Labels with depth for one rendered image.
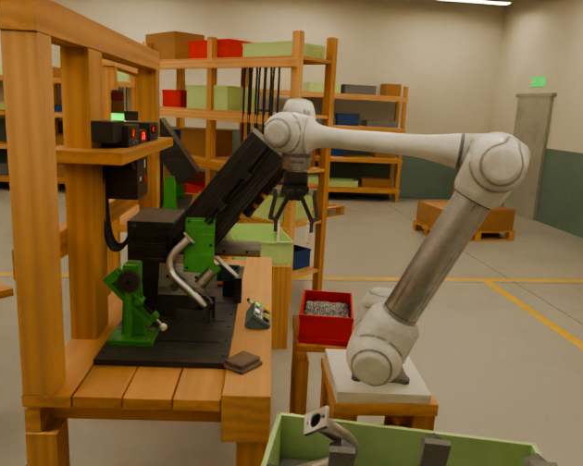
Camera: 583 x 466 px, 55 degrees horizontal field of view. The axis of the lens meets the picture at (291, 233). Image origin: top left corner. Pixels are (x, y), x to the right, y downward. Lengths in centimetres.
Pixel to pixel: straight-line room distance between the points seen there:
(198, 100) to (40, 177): 409
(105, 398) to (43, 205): 56
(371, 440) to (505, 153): 75
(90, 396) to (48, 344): 19
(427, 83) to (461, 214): 1033
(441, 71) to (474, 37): 90
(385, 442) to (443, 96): 1068
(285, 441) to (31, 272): 80
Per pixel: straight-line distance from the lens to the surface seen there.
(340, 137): 150
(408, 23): 1169
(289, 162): 166
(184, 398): 167
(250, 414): 167
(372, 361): 151
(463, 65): 1202
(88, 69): 191
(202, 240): 215
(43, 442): 183
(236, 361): 176
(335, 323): 218
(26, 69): 156
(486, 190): 143
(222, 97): 529
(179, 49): 596
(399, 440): 145
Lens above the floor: 170
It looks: 13 degrees down
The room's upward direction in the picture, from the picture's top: 3 degrees clockwise
